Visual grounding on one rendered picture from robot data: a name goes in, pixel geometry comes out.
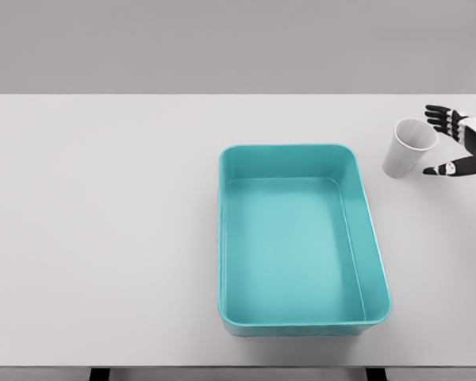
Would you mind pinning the white paper cup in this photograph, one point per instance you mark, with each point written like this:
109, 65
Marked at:
405, 152

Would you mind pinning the teal rectangular basket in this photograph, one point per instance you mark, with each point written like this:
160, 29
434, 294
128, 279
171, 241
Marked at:
293, 246

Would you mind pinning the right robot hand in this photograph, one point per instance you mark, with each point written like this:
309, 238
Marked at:
475, 135

